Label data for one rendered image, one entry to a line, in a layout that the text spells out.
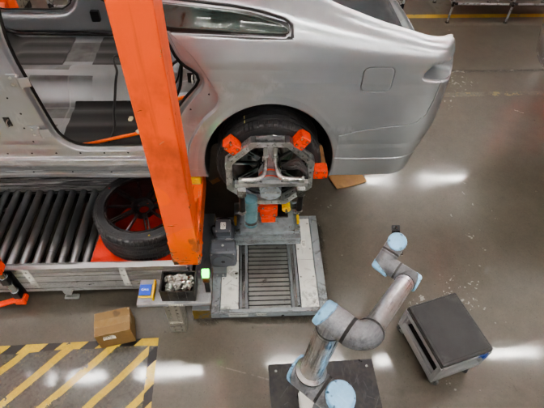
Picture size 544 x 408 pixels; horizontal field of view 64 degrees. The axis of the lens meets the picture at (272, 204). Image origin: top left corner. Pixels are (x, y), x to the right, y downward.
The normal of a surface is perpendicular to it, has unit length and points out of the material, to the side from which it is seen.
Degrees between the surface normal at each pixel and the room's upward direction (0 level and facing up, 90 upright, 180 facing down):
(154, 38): 90
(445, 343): 0
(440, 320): 0
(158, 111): 90
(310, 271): 0
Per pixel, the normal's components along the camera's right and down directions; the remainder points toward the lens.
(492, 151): 0.03, -0.65
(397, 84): 0.04, 0.76
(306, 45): 0.06, 0.56
